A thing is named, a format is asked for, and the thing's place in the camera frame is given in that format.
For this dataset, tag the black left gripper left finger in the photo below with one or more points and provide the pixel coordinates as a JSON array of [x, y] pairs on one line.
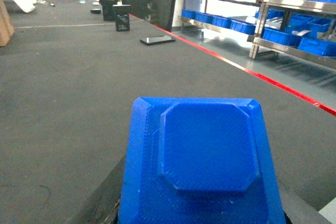
[[99, 207]]

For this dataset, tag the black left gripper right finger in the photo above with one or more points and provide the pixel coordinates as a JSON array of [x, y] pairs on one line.
[[296, 210]]

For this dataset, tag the blue block with knob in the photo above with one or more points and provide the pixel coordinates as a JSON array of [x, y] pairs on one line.
[[199, 160]]

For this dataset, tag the steel shelf rack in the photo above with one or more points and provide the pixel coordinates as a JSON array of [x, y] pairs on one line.
[[304, 29]]

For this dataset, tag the black smartphone on table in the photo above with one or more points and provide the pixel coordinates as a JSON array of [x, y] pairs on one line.
[[150, 41]]

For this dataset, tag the black stand near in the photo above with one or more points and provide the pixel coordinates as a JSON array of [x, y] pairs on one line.
[[121, 17]]

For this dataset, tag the black stand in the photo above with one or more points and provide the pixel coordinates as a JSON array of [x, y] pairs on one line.
[[121, 17], [107, 9]]

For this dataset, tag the small black flat device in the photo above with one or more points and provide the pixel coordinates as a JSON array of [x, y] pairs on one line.
[[95, 11]]

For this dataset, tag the large cardboard box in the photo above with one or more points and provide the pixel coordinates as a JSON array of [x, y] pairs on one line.
[[6, 26]]

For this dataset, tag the black stand far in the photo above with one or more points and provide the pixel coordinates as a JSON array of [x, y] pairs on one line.
[[107, 9]]

